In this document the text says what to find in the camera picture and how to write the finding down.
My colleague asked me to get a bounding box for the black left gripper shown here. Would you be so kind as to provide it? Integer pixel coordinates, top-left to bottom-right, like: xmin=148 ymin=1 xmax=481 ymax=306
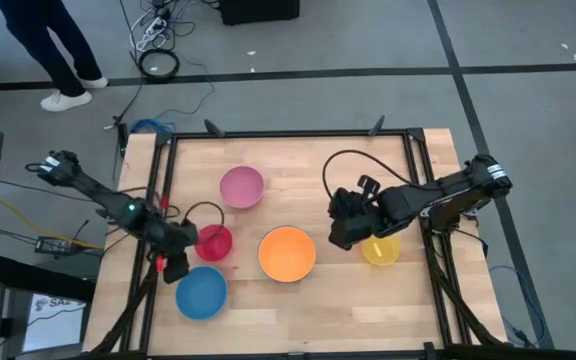
xmin=151 ymin=221 xmax=200 ymax=285

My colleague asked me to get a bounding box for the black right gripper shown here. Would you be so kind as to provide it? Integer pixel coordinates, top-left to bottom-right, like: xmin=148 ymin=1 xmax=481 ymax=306
xmin=327 ymin=187 xmax=387 ymax=251

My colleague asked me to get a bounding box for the blue bowl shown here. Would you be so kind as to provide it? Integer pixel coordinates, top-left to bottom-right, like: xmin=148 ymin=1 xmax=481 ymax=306
xmin=175 ymin=265 xmax=229 ymax=322

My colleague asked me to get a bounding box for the yellow bowl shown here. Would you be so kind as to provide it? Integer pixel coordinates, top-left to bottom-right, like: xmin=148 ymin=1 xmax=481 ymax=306
xmin=360 ymin=235 xmax=402 ymax=267

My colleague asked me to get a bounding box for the red bowl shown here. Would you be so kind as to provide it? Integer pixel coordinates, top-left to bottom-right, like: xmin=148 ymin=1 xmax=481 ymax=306
xmin=194 ymin=224 xmax=234 ymax=263

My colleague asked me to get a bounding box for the pink bowl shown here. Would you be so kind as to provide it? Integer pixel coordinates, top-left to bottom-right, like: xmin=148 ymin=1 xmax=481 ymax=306
xmin=218 ymin=165 xmax=265 ymax=210

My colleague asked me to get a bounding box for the large orange bowl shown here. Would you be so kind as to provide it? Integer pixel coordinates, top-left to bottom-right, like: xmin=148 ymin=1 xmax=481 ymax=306
xmin=257 ymin=225 xmax=317 ymax=283

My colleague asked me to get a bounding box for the black power adapter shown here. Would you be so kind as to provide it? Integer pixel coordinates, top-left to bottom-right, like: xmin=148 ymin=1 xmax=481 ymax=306
xmin=34 ymin=235 xmax=78 ymax=257

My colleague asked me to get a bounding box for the white printed sign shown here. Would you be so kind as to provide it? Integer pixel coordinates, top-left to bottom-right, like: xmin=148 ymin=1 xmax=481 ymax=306
xmin=21 ymin=293 xmax=88 ymax=353

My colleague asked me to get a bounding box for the small black hub box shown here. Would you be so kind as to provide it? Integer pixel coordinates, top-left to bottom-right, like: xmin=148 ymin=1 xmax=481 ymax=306
xmin=116 ymin=121 xmax=130 ymax=154

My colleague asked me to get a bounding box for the person's white shoe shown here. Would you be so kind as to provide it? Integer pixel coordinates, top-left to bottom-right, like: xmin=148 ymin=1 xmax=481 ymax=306
xmin=39 ymin=89 xmax=94 ymax=113
xmin=78 ymin=75 xmax=110 ymax=90

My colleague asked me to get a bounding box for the white power strip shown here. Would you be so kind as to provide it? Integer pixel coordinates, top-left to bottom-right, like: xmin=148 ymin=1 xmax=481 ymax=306
xmin=135 ymin=14 xmax=170 ymax=52

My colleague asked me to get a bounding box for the person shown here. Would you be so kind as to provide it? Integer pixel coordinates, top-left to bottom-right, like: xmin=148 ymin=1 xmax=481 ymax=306
xmin=0 ymin=0 xmax=110 ymax=113

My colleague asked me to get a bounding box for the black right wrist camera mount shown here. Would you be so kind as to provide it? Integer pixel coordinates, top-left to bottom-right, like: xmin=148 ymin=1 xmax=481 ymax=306
xmin=357 ymin=174 xmax=382 ymax=202

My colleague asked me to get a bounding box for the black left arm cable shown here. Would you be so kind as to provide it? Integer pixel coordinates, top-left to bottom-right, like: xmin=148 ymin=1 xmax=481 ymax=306
xmin=181 ymin=200 xmax=226 ymax=237

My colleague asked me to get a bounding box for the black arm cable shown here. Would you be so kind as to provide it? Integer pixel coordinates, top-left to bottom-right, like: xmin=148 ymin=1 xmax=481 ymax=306
xmin=321 ymin=149 xmax=422 ymax=202
xmin=181 ymin=200 xmax=226 ymax=237

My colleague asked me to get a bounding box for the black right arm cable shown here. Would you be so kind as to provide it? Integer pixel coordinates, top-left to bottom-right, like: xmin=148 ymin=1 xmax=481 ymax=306
xmin=321 ymin=149 xmax=422 ymax=202

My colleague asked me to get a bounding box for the black aluminium table frame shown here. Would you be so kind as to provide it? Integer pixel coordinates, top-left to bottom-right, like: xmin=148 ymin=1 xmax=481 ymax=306
xmin=83 ymin=115 xmax=512 ymax=360

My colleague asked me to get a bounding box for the coiled blue cable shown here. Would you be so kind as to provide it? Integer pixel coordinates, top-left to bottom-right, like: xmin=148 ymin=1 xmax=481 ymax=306
xmin=129 ymin=118 xmax=176 ymax=136

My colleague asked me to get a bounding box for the yellow cable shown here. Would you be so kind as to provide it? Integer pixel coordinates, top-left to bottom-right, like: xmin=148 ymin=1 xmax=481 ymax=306
xmin=0 ymin=196 xmax=105 ymax=250

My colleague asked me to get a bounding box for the thin blue floor cable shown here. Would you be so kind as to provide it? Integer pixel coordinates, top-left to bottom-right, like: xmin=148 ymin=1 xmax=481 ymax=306
xmin=153 ymin=49 xmax=217 ymax=122

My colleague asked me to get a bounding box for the blue cable loop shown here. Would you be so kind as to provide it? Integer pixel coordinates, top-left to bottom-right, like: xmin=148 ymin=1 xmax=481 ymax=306
xmin=487 ymin=264 xmax=548 ymax=349

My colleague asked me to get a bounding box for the black round ring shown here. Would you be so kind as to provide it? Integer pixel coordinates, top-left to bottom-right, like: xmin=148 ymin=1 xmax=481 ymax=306
xmin=137 ymin=47 xmax=181 ymax=84

